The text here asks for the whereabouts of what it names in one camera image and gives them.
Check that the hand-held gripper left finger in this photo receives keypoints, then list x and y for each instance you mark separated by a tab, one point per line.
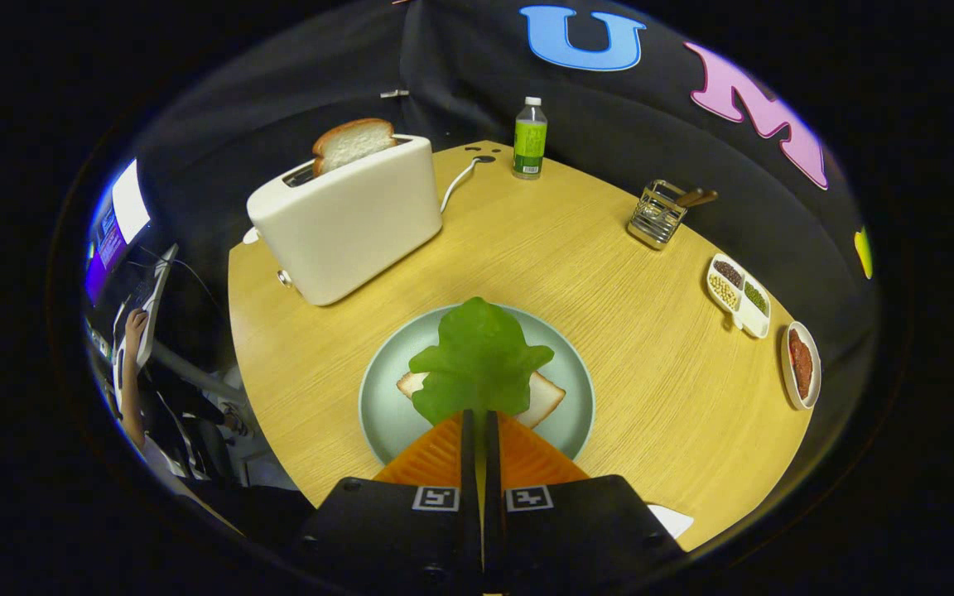
467	463

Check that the white divided bean dish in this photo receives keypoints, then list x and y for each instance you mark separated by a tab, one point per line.
754	323

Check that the lit computer monitor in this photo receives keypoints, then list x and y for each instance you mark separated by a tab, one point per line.
125	215

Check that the pale green round plate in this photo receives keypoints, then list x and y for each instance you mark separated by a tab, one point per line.
386	414

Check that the green lettuce leaf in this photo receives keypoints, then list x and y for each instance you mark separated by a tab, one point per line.
477	356

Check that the white round meat plate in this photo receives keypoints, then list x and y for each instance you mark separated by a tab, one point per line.
784	364

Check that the silver laptop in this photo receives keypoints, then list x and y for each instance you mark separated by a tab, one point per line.
158	290

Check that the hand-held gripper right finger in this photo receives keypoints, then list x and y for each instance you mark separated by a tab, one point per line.
491	463

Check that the small metal clip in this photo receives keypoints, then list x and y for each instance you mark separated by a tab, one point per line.
394	93

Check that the white toaster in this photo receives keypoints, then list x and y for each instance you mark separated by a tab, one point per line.
344	223

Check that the green label plastic bottle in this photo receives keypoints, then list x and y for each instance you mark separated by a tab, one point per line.
530	141

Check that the toasted bread slice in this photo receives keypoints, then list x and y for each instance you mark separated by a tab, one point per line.
353	142

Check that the white leaf-shaped plate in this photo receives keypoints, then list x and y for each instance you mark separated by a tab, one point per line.
672	521

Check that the white bread slice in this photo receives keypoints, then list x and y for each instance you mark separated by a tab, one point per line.
543	397

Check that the red meat slices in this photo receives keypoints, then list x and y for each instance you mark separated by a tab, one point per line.
801	364

